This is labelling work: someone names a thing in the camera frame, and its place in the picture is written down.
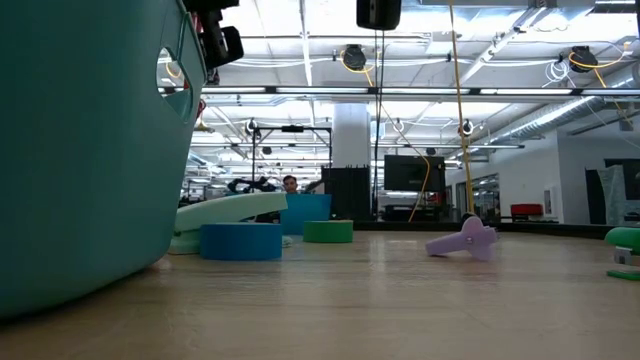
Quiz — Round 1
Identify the blue plastic bin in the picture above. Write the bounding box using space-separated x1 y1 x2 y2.
278 193 333 237

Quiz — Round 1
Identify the teal plastic bin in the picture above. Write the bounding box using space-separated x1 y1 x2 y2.
0 0 209 320

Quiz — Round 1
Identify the blue tape roll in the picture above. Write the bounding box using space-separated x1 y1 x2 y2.
199 222 284 262

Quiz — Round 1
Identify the green tape roll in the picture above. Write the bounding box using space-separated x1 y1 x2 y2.
302 219 355 245

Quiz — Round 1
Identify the small green stapler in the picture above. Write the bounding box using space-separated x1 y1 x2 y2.
603 226 640 282

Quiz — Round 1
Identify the black cabinet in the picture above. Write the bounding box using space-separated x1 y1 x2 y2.
320 165 373 222

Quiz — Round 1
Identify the long ceiling light strip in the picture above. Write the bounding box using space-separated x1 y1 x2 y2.
199 85 640 98

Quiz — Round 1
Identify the red box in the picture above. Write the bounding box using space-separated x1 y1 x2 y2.
509 202 545 219

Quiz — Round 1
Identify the black background rig frame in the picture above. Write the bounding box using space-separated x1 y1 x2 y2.
251 124 334 196

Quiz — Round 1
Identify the black ceiling cable reel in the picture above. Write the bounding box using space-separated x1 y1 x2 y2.
342 43 368 72
568 45 600 74

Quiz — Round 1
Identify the black overhead camera box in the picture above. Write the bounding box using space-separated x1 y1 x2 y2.
355 0 403 32

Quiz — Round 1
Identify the black hanging camera cable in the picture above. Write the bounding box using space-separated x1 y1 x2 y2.
372 29 387 219

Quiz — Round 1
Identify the black wall screen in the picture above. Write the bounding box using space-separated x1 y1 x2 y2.
383 154 447 193

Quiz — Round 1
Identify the long yellow cable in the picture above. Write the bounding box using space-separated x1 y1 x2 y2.
447 0 477 217

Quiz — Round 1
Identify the hanging yellow reel cable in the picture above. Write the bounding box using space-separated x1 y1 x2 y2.
339 49 433 224

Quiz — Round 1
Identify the silver ventilation duct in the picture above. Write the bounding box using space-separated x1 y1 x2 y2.
487 94 640 147

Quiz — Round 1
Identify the black metal table frame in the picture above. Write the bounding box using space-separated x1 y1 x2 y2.
349 219 619 241

